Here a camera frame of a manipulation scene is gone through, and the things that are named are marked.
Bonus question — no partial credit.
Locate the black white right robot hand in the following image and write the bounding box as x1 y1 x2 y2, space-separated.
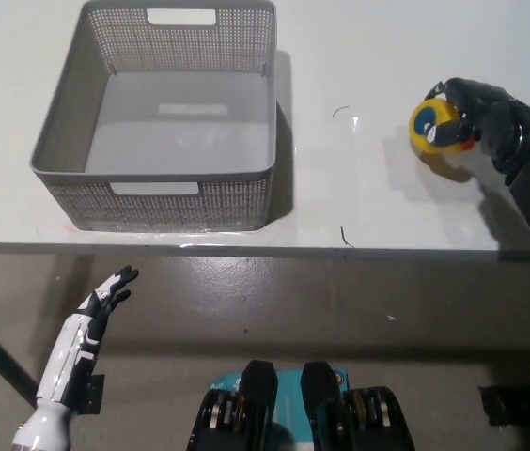
426 76 530 164

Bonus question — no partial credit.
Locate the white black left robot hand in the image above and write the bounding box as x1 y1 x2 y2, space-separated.
34 264 140 412

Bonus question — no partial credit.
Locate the yellow rubber duck toy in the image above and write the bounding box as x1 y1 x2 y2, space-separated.
408 96 476 156

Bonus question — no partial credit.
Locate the black slanted table leg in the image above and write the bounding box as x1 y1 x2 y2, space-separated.
0 303 41 411

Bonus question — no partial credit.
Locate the black teal robot torso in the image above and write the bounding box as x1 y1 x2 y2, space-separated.
187 359 417 451

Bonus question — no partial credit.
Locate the grey perforated plastic basket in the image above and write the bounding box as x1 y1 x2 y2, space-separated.
28 0 278 233

